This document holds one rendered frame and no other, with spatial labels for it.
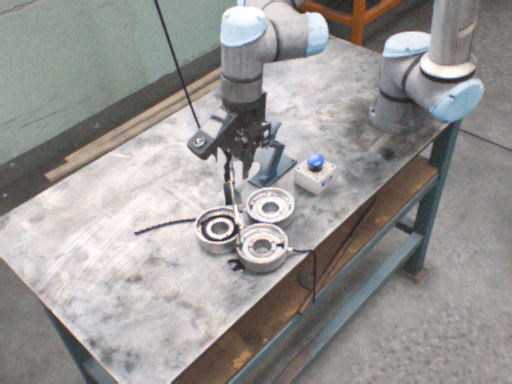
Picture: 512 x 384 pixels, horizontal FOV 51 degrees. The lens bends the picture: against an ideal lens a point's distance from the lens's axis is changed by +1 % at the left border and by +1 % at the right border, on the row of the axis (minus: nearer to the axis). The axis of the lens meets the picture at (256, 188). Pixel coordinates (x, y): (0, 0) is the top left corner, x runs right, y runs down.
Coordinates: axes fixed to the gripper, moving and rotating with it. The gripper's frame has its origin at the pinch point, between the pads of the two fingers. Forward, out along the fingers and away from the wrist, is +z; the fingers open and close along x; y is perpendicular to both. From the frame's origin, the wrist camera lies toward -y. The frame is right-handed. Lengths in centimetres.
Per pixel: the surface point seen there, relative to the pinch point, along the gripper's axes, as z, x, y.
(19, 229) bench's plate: 16.3, 34.9, -31.4
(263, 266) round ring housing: 9.3, -14.6, -4.8
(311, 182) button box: 5.8, -6.4, 19.3
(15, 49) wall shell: 32, 156, 25
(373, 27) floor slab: 62, 112, 237
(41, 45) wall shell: 33, 157, 36
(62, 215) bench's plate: 15.1, 31.4, -22.7
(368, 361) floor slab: 86, -22, 45
